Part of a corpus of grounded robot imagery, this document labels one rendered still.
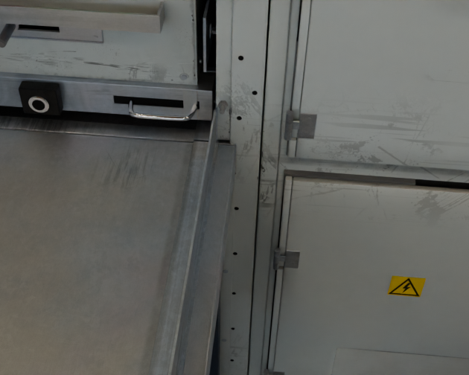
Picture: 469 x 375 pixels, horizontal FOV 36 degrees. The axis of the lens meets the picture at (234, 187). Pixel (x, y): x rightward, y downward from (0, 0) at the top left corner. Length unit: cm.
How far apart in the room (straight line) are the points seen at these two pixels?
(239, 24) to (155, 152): 25
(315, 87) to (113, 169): 33
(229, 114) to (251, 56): 12
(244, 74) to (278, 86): 5
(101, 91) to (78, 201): 19
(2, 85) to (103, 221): 30
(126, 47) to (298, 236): 44
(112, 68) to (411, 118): 46
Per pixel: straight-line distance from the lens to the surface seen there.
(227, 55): 106
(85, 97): 119
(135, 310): 95
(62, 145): 118
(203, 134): 117
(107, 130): 119
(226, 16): 103
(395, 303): 142
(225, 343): 158
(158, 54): 112
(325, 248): 129
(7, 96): 123
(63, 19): 108
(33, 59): 118
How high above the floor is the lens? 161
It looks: 45 degrees down
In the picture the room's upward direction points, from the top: 1 degrees clockwise
